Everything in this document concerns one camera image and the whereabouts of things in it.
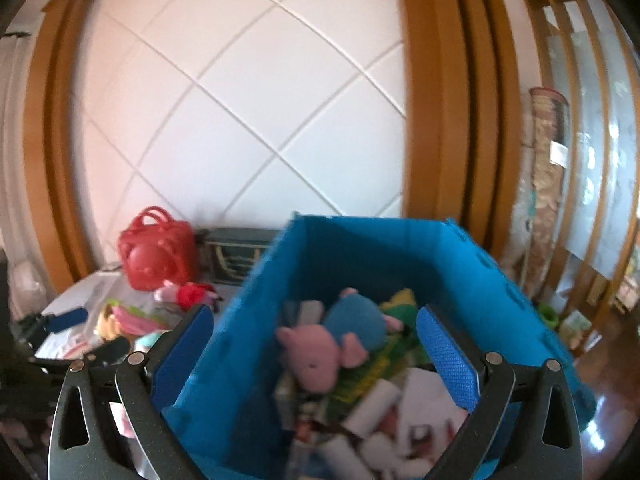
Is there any wooden wall frame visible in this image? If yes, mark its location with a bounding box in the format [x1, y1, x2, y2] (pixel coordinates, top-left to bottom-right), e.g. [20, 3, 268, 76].
[22, 0, 525, 282]

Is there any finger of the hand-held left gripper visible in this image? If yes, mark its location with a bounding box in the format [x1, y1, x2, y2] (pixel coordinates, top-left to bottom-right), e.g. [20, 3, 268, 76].
[42, 309, 90, 335]
[87, 336, 132, 365]

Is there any dark grey radio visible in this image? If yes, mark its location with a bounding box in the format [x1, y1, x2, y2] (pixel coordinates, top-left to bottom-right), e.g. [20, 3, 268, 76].
[202, 227, 281, 287]

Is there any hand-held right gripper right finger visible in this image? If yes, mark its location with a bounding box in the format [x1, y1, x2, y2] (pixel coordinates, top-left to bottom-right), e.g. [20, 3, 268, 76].
[416, 304, 585, 480]

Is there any red plastic handbag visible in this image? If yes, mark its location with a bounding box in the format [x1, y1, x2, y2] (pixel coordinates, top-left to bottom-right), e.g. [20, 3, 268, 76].
[117, 206, 197, 292]

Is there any wooden lattice partition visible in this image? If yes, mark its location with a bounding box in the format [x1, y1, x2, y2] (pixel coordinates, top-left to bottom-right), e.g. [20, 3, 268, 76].
[519, 0, 640, 343]

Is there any green printed packet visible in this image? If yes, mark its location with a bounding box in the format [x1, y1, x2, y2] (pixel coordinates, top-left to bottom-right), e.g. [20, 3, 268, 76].
[330, 337, 432, 407]

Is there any pink pig plush blue shirt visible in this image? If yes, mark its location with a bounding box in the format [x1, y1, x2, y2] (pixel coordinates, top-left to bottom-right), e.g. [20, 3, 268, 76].
[276, 287, 405, 393]

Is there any white plastic bag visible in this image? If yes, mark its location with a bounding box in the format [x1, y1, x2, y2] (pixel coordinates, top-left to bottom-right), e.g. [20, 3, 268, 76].
[9, 260, 53, 313]

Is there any pink pig plush red dress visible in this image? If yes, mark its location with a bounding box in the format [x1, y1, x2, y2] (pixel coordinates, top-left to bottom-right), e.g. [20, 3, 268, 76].
[152, 281, 224, 312]

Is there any rolled patterned mat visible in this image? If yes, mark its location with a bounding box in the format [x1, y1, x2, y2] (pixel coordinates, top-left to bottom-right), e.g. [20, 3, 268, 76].
[520, 87, 572, 302]

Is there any white cloth covered desktop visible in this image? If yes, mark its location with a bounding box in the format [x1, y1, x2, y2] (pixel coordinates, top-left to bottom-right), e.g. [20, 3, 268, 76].
[30, 267, 241, 480]

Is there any pink green packet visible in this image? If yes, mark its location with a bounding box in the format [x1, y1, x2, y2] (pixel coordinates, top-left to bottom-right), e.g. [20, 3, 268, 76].
[111, 304, 168, 335]

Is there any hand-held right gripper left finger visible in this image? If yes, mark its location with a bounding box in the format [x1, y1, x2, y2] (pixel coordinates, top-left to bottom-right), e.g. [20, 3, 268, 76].
[46, 304, 215, 480]

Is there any white paper roll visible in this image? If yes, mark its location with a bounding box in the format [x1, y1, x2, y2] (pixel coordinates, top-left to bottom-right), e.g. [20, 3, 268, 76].
[320, 435, 368, 480]
[345, 379, 399, 437]

